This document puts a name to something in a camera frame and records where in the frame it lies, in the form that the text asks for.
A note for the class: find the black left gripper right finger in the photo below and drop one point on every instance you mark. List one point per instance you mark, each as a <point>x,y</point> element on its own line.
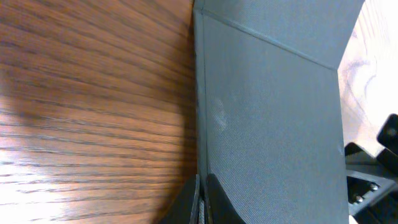
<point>220,208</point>

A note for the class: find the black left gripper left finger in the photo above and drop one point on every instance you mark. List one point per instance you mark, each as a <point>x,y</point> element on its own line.
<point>184,209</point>

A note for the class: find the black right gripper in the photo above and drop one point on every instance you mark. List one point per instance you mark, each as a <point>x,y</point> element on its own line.
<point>372,181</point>

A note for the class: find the dark green box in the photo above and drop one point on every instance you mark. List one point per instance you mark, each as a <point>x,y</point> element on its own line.
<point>268,106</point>

